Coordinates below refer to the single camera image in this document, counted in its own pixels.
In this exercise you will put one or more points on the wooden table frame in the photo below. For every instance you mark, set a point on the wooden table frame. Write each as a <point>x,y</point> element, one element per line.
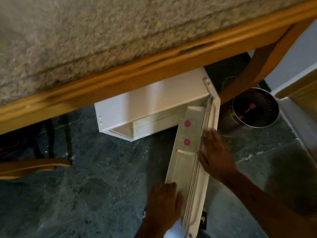
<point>158,71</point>

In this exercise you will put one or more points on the person's right forearm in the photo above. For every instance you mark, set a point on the person's right forearm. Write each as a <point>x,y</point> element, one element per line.
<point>265,208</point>

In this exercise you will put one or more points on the person's left thumb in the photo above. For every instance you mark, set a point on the person's left thumb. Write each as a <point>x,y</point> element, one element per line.
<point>180,202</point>

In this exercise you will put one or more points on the curved wooden table foot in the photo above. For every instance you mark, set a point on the curved wooden table foot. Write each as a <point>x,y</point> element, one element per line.
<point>29,167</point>

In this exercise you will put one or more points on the person's light clothing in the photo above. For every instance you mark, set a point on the person's light clothing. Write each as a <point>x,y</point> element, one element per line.
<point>175,231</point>

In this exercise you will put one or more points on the white mini fridge body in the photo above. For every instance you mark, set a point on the white mini fridge body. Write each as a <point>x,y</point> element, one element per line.
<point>153,101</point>

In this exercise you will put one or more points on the white mini fridge door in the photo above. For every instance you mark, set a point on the white mini fridge door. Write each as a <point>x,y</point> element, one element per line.
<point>190,161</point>

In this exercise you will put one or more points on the person's left forearm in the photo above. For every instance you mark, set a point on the person's left forearm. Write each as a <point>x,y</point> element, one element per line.
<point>148,231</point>

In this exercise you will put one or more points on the pink item in bin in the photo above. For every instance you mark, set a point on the pink item in bin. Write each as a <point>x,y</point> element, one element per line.
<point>252,106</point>

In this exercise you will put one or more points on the person's right thumb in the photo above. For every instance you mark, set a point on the person's right thumb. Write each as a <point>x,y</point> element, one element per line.
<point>202,159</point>

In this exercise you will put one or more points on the wooden door frame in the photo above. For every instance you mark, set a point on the wooden door frame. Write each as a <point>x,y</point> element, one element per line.
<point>299,91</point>

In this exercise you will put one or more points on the person's left hand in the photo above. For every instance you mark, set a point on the person's left hand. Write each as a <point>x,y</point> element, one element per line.
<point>162,208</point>

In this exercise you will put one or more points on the person's right hand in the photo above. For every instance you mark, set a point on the person's right hand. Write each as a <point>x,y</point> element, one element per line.
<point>216,157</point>

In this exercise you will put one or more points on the perforated steel waste bin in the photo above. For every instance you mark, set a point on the perforated steel waste bin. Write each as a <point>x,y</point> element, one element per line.
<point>247,113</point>

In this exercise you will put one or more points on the pink round door sticker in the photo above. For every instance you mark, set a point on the pink round door sticker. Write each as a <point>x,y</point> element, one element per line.
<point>187,142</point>
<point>187,123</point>

